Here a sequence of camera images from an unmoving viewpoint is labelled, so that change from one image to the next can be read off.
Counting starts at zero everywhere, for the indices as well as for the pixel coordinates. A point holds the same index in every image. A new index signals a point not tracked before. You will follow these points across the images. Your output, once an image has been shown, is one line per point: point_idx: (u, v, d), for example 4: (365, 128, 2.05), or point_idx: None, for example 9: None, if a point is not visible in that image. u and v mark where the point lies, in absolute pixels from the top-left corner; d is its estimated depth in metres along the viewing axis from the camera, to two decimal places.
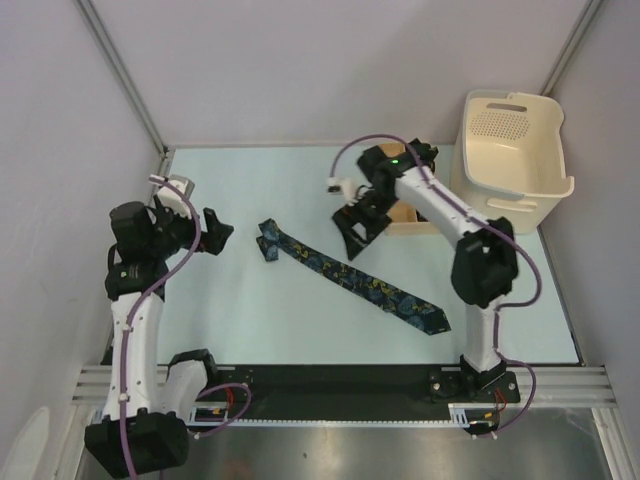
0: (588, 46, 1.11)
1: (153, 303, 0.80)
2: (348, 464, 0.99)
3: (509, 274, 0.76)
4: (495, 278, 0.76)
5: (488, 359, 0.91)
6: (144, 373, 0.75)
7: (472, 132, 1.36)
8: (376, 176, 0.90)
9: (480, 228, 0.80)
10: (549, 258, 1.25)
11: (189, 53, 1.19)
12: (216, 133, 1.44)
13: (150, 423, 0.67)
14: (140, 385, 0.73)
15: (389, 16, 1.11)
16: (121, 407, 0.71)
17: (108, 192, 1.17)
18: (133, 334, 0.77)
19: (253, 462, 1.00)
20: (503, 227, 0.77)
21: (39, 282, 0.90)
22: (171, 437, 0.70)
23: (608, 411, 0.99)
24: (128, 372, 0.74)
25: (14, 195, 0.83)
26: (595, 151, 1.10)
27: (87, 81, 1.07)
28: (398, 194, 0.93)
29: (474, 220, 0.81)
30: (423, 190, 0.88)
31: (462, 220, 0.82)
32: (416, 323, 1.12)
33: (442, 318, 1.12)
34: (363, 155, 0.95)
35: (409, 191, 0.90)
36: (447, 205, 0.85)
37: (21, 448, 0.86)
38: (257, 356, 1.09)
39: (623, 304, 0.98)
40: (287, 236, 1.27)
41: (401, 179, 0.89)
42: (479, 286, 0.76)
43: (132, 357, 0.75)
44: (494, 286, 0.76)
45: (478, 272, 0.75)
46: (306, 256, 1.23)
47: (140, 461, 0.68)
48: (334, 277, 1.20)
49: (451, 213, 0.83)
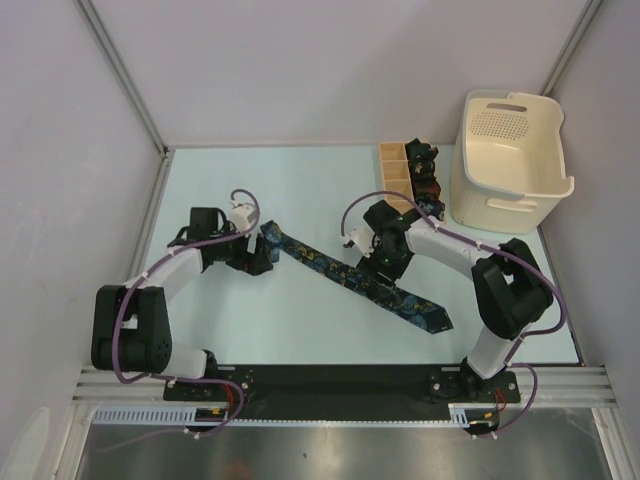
0: (587, 47, 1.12)
1: (193, 259, 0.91)
2: (347, 465, 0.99)
3: (541, 300, 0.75)
4: (528, 306, 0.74)
5: (496, 368, 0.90)
6: (165, 278, 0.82)
7: (472, 132, 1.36)
8: (387, 236, 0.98)
9: (492, 254, 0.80)
10: (549, 258, 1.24)
11: (189, 53, 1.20)
12: (216, 133, 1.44)
13: (152, 307, 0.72)
14: (158, 278, 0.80)
15: (389, 16, 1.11)
16: (138, 278, 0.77)
17: (108, 192, 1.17)
18: (172, 259, 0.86)
19: (252, 462, 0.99)
20: (516, 252, 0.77)
21: (39, 281, 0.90)
22: (160, 325, 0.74)
23: (608, 412, 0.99)
24: (157, 269, 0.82)
25: (14, 195, 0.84)
26: (595, 151, 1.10)
27: (86, 80, 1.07)
28: (410, 246, 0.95)
29: (485, 247, 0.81)
30: (430, 233, 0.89)
31: (472, 250, 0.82)
32: (418, 322, 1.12)
33: (445, 317, 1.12)
34: (374, 210, 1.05)
35: (422, 242, 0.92)
36: (454, 241, 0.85)
37: (22, 448, 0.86)
38: (257, 356, 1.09)
39: (624, 304, 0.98)
40: (290, 239, 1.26)
41: (410, 231, 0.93)
42: (513, 317, 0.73)
43: (166, 266, 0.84)
44: (528, 314, 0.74)
45: (507, 301, 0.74)
46: (313, 257, 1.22)
47: (128, 350, 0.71)
48: (339, 276, 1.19)
49: (462, 246, 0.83)
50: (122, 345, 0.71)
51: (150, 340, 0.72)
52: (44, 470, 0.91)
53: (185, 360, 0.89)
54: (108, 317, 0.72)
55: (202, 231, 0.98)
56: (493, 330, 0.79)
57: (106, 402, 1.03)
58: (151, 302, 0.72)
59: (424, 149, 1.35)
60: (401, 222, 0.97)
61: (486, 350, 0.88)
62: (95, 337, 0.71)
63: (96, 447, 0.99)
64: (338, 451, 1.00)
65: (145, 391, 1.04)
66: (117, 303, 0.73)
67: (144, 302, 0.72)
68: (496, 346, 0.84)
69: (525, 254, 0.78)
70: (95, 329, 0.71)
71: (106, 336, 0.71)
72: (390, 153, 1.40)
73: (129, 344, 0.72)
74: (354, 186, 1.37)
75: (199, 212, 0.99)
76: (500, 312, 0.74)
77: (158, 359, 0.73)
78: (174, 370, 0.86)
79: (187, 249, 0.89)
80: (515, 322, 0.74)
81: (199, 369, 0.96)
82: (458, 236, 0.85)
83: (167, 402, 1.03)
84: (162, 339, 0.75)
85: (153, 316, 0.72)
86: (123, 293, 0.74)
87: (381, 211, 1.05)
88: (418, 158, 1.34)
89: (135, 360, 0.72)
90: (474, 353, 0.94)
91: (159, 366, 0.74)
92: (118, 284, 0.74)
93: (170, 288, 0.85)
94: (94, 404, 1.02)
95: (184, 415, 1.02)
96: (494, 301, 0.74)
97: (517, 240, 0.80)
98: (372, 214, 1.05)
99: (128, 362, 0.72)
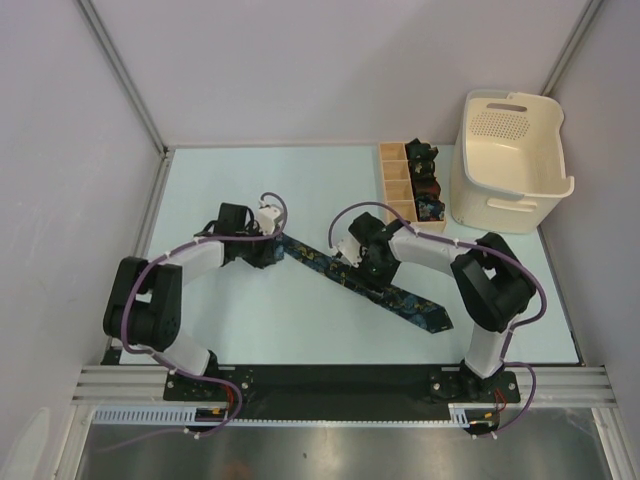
0: (587, 47, 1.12)
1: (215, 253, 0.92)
2: (347, 465, 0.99)
3: (525, 290, 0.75)
4: (511, 297, 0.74)
5: (493, 365, 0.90)
6: (186, 261, 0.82)
7: (472, 132, 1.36)
8: (374, 247, 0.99)
9: (471, 250, 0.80)
10: (549, 258, 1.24)
11: (190, 53, 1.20)
12: (217, 133, 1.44)
13: (167, 281, 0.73)
14: (180, 260, 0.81)
15: (388, 16, 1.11)
16: (160, 255, 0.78)
17: (108, 192, 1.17)
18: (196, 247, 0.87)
19: (251, 462, 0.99)
20: (495, 244, 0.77)
21: (39, 282, 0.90)
22: (172, 301, 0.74)
23: (608, 411, 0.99)
24: (182, 252, 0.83)
25: (14, 195, 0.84)
26: (595, 151, 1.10)
27: (87, 81, 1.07)
28: (396, 254, 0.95)
29: (463, 244, 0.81)
30: (411, 239, 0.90)
31: (451, 249, 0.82)
32: (418, 322, 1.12)
33: (445, 317, 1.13)
34: (357, 222, 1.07)
35: (405, 248, 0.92)
36: (434, 243, 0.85)
37: (22, 448, 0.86)
38: (257, 356, 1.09)
39: (623, 303, 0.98)
40: (291, 239, 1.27)
41: (393, 239, 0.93)
42: (498, 309, 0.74)
43: (191, 250, 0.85)
44: (512, 305, 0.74)
45: (490, 293, 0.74)
46: (312, 256, 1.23)
47: (138, 320, 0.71)
48: (339, 276, 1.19)
49: (441, 246, 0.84)
50: (132, 315, 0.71)
51: (159, 313, 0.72)
52: (44, 470, 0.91)
53: (187, 351, 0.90)
54: (125, 287, 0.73)
55: (228, 227, 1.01)
56: (481, 325, 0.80)
57: (106, 402, 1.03)
58: (168, 276, 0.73)
59: (424, 149, 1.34)
60: (384, 232, 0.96)
61: (483, 348, 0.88)
62: (110, 302, 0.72)
63: (96, 447, 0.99)
64: (338, 451, 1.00)
65: (145, 391, 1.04)
66: (137, 273, 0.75)
67: (161, 279, 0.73)
68: (490, 343, 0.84)
69: (504, 246, 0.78)
70: (111, 295, 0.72)
71: (120, 304, 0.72)
72: (390, 153, 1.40)
73: (138, 315, 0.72)
74: (353, 186, 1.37)
75: (229, 209, 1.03)
76: (484, 305, 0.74)
77: (165, 335, 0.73)
78: (176, 361, 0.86)
79: (212, 240, 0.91)
80: (501, 314, 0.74)
81: (199, 367, 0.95)
82: (436, 237, 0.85)
83: (167, 402, 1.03)
84: (172, 317, 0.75)
85: (167, 290, 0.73)
86: (143, 266, 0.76)
87: (366, 222, 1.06)
88: (418, 158, 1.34)
89: (143, 332, 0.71)
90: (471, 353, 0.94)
91: (164, 342, 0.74)
92: (140, 257, 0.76)
93: (189, 272, 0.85)
94: (94, 404, 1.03)
95: (184, 415, 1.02)
96: (477, 295, 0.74)
97: (493, 233, 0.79)
98: (357, 225, 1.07)
99: (135, 333, 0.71)
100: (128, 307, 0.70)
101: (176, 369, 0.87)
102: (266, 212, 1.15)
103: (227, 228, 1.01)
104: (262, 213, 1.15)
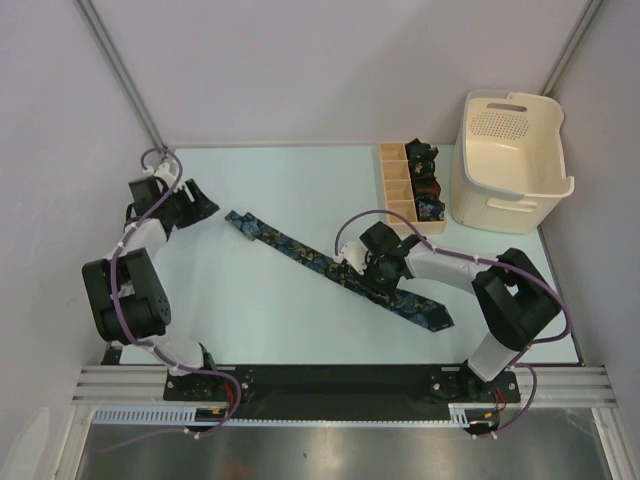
0: (588, 48, 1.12)
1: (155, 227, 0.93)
2: (349, 464, 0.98)
3: (549, 308, 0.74)
4: (536, 316, 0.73)
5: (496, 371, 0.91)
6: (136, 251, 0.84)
7: (472, 132, 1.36)
8: (388, 263, 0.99)
9: (491, 266, 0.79)
10: (549, 259, 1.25)
11: (190, 53, 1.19)
12: (217, 134, 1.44)
13: (140, 265, 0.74)
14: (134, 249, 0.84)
15: (389, 17, 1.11)
16: (116, 248, 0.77)
17: (108, 191, 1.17)
18: (137, 232, 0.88)
19: (251, 462, 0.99)
20: (517, 263, 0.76)
21: (39, 282, 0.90)
22: (154, 282, 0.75)
23: (608, 411, 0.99)
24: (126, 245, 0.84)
25: (14, 195, 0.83)
26: (596, 152, 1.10)
27: (86, 80, 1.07)
28: (412, 270, 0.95)
29: (483, 260, 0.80)
30: (428, 256, 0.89)
31: (472, 265, 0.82)
32: (419, 321, 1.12)
33: (445, 313, 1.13)
34: (369, 233, 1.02)
35: (421, 264, 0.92)
36: (452, 259, 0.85)
37: (22, 448, 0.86)
38: (257, 356, 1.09)
39: (623, 304, 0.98)
40: (290, 240, 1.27)
41: (410, 257, 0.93)
42: (522, 328, 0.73)
43: (134, 239, 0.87)
44: (537, 324, 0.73)
45: (515, 312, 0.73)
46: (311, 258, 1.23)
47: (133, 313, 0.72)
48: (338, 276, 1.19)
49: (461, 263, 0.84)
50: (125, 310, 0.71)
51: (151, 297, 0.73)
52: (44, 471, 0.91)
53: (184, 344, 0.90)
54: (104, 290, 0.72)
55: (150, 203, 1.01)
56: (504, 344, 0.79)
57: (106, 403, 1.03)
58: (137, 261, 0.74)
59: (425, 149, 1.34)
60: (401, 248, 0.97)
61: (494, 353, 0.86)
62: (96, 309, 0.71)
63: (95, 447, 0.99)
64: (338, 452, 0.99)
65: (145, 391, 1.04)
66: (105, 274, 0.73)
67: (133, 267, 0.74)
68: (502, 350, 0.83)
69: (527, 264, 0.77)
70: (94, 303, 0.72)
71: (107, 306, 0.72)
72: (390, 154, 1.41)
73: (132, 307, 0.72)
74: (353, 186, 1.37)
75: (139, 186, 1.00)
76: (509, 324, 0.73)
77: (164, 313, 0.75)
78: (174, 354, 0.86)
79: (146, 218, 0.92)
80: (526, 333, 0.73)
81: (198, 358, 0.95)
82: (454, 253, 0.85)
83: (167, 402, 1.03)
84: (161, 295, 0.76)
85: (144, 273, 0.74)
86: (106, 266, 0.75)
87: (379, 233, 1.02)
88: (418, 158, 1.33)
89: (143, 321, 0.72)
90: (474, 355, 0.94)
91: (165, 322, 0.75)
92: (98, 259, 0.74)
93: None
94: (94, 405, 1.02)
95: (184, 415, 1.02)
96: (502, 314, 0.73)
97: (514, 250, 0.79)
98: (369, 236, 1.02)
99: (136, 323, 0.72)
100: (118, 306, 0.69)
101: (177, 364, 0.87)
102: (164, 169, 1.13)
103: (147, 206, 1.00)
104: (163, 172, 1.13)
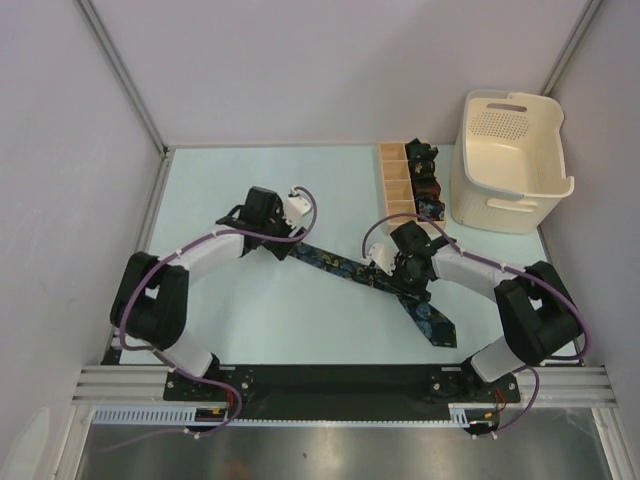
0: (587, 47, 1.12)
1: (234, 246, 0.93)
2: (348, 465, 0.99)
3: (571, 328, 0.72)
4: (556, 332, 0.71)
5: (498, 374, 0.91)
6: (195, 261, 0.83)
7: (472, 132, 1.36)
8: (415, 262, 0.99)
9: (517, 277, 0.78)
10: (550, 259, 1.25)
11: (190, 53, 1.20)
12: (217, 134, 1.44)
13: (173, 283, 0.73)
14: (190, 260, 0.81)
15: (389, 16, 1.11)
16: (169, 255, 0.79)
17: (108, 192, 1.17)
18: (212, 240, 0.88)
19: (252, 462, 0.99)
20: (543, 277, 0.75)
21: (40, 282, 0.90)
22: (175, 303, 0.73)
23: (608, 412, 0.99)
24: (192, 249, 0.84)
25: (14, 196, 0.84)
26: (596, 152, 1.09)
27: (87, 81, 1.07)
28: (437, 271, 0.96)
29: (509, 269, 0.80)
30: (455, 258, 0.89)
31: (497, 273, 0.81)
32: (424, 329, 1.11)
33: (452, 334, 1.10)
34: (400, 229, 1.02)
35: (447, 266, 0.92)
36: (478, 264, 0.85)
37: (22, 449, 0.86)
38: (257, 356, 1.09)
39: (623, 304, 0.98)
40: (314, 248, 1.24)
41: (437, 256, 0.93)
42: (540, 343, 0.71)
43: (202, 246, 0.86)
44: (556, 341, 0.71)
45: (533, 325, 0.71)
46: (336, 264, 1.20)
47: (138, 321, 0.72)
48: (366, 278, 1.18)
49: (486, 269, 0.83)
50: (135, 313, 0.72)
51: (162, 313, 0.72)
52: (44, 471, 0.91)
53: (191, 350, 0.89)
54: (132, 283, 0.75)
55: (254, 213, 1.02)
56: (518, 358, 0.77)
57: (106, 402, 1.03)
58: (173, 278, 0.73)
59: (425, 149, 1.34)
60: (429, 248, 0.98)
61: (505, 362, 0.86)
62: (118, 297, 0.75)
63: (95, 447, 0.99)
64: (338, 452, 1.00)
65: (145, 391, 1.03)
66: (144, 271, 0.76)
67: (167, 278, 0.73)
68: (512, 360, 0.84)
69: (556, 283, 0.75)
70: (120, 290, 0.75)
71: (125, 300, 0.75)
72: (391, 154, 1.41)
73: (140, 314, 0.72)
74: (354, 186, 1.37)
75: (258, 194, 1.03)
76: (525, 335, 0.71)
77: (165, 335, 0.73)
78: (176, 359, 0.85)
79: (233, 234, 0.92)
80: (543, 349, 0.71)
81: (199, 368, 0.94)
82: (481, 258, 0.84)
83: (167, 402, 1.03)
84: (176, 318, 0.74)
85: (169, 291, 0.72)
86: (153, 264, 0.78)
87: (410, 232, 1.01)
88: (418, 158, 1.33)
89: (143, 331, 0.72)
90: (478, 356, 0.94)
91: (165, 343, 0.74)
92: (150, 256, 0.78)
93: (201, 268, 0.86)
94: (94, 404, 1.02)
95: (184, 415, 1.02)
96: (519, 324, 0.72)
97: (545, 265, 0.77)
98: (400, 234, 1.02)
99: (136, 330, 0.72)
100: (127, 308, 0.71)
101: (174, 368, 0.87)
102: (296, 202, 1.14)
103: (251, 215, 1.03)
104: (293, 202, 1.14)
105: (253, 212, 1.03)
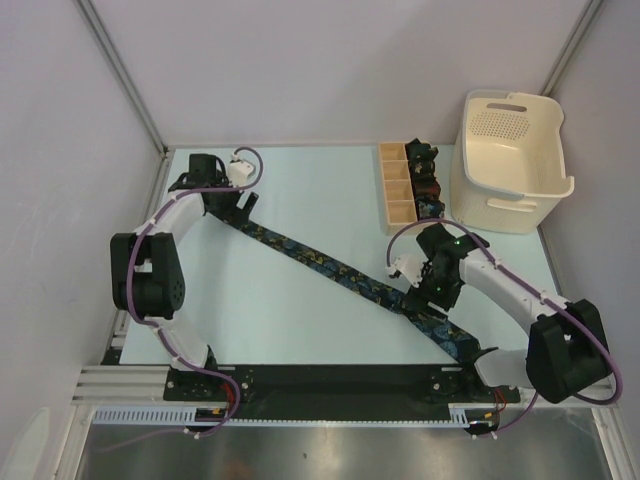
0: (588, 49, 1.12)
1: (193, 203, 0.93)
2: (348, 465, 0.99)
3: (599, 371, 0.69)
4: (583, 375, 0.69)
5: (498, 377, 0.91)
6: (172, 223, 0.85)
7: (472, 132, 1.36)
8: (440, 258, 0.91)
9: (555, 312, 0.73)
10: (549, 258, 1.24)
11: (190, 53, 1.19)
12: (217, 134, 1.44)
13: (162, 249, 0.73)
14: (167, 224, 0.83)
15: (389, 16, 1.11)
16: (146, 225, 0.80)
17: (108, 192, 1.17)
18: (175, 205, 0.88)
19: (252, 461, 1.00)
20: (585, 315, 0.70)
21: (40, 282, 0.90)
22: (172, 264, 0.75)
23: (608, 412, 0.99)
24: (164, 214, 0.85)
25: (14, 195, 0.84)
26: (596, 153, 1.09)
27: (87, 82, 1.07)
28: (462, 274, 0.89)
29: (549, 302, 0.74)
30: (489, 270, 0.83)
31: (535, 303, 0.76)
32: (449, 349, 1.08)
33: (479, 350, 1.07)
34: (424, 233, 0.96)
35: (476, 274, 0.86)
36: (517, 287, 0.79)
37: (22, 449, 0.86)
38: (257, 356, 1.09)
39: (623, 305, 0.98)
40: (324, 257, 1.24)
41: (464, 260, 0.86)
42: (564, 384, 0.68)
43: (170, 212, 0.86)
44: (582, 383, 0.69)
45: (562, 365, 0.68)
46: (344, 273, 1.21)
47: (145, 295, 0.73)
48: (371, 294, 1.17)
49: (524, 295, 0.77)
50: (139, 288, 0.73)
51: (165, 279, 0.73)
52: (44, 470, 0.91)
53: (190, 336, 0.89)
54: (124, 262, 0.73)
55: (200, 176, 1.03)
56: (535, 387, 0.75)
57: (106, 402, 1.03)
58: (160, 242, 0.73)
59: (425, 149, 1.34)
60: (456, 246, 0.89)
61: (512, 374, 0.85)
62: (115, 281, 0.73)
63: (96, 447, 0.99)
64: (338, 452, 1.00)
65: (145, 391, 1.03)
66: (130, 248, 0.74)
67: (155, 247, 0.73)
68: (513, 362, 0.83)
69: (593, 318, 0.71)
70: (112, 274, 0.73)
71: (124, 280, 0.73)
72: (390, 154, 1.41)
73: (145, 286, 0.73)
74: (354, 186, 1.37)
75: (197, 157, 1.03)
76: (552, 374, 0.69)
77: (175, 297, 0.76)
78: (178, 345, 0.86)
79: (192, 193, 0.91)
80: (567, 390, 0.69)
81: (199, 357, 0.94)
82: (523, 283, 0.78)
83: (167, 402, 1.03)
84: (177, 280, 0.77)
85: (165, 257, 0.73)
86: (134, 239, 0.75)
87: (435, 233, 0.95)
88: (418, 158, 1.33)
89: (153, 300, 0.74)
90: (485, 357, 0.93)
91: (175, 306, 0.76)
92: (128, 232, 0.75)
93: (177, 231, 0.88)
94: (94, 404, 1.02)
95: (184, 415, 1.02)
96: (548, 361, 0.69)
97: (585, 299, 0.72)
98: (424, 235, 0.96)
99: (145, 302, 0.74)
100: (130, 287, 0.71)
101: (178, 357, 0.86)
102: (239, 167, 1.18)
103: (198, 178, 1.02)
104: (235, 168, 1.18)
105: (202, 174, 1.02)
